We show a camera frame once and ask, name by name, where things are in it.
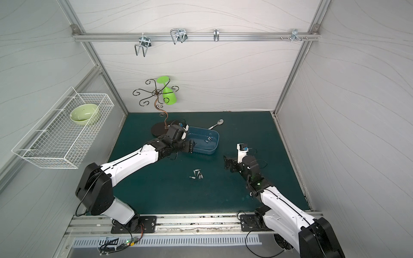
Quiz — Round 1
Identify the metal double hook left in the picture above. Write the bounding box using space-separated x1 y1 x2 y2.
134 33 152 57

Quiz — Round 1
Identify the dark metal scroll cup stand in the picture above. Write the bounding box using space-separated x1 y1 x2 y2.
132 78 186 137

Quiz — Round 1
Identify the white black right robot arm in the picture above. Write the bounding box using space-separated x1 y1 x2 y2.
224 155 345 258

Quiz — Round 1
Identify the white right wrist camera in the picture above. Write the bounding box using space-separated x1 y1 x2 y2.
237 144 249 163

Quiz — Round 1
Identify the green plastic goblet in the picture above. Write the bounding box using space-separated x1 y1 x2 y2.
157 76 179 105

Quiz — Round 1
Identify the metal spoon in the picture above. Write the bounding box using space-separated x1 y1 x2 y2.
208 119 224 130

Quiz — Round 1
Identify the light green ceramic bowl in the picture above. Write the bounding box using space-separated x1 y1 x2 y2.
69 104 100 126

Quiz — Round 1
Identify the aluminium cross rail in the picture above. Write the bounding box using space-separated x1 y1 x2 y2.
73 31 321 43

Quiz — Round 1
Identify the metal hook right end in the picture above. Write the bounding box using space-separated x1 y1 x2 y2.
280 29 308 42

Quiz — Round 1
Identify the wire bundle with LED board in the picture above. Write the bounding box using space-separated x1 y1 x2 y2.
98 222 144 254

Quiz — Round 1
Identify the white wire basket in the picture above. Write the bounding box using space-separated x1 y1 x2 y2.
12 88 115 169

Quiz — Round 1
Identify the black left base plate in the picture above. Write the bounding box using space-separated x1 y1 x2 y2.
110 215 157 234

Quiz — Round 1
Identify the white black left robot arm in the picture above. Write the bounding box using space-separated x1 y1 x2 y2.
75 125 195 225

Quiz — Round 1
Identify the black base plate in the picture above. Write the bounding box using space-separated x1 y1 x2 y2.
110 215 157 234
238 213 264 232

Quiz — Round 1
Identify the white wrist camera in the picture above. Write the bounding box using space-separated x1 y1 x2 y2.
179 123 189 140
237 144 249 163

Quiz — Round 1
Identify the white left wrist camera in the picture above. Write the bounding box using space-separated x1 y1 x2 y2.
179 123 189 140

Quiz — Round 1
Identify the small metal hook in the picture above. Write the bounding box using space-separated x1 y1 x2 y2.
213 29 219 42

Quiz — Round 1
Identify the metal double hook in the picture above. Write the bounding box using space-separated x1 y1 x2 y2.
134 33 152 57
170 29 188 45

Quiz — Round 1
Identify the metal double hook middle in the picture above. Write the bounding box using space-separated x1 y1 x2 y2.
170 29 188 45

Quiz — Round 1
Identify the black cable at right base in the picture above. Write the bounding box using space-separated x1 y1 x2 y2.
237 209 285 258

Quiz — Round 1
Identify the blue plastic storage box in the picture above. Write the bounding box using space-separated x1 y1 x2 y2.
187 126 219 155

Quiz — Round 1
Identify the white slotted cable duct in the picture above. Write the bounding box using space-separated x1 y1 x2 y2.
72 233 262 248

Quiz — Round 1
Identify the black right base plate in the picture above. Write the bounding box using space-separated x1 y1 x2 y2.
238 213 264 232

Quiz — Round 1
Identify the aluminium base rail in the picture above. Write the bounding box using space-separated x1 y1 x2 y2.
62 211 330 239

